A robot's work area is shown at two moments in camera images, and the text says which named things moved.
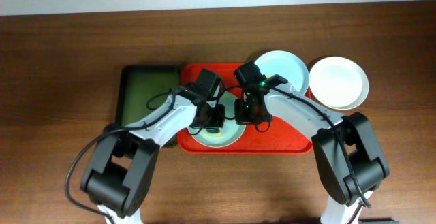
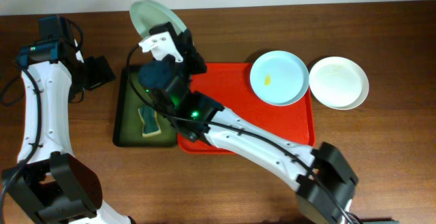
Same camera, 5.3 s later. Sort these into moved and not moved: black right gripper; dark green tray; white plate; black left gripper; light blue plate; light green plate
Moved: black left gripper; black right gripper; light green plate
Not moved: dark green tray; white plate; light blue plate
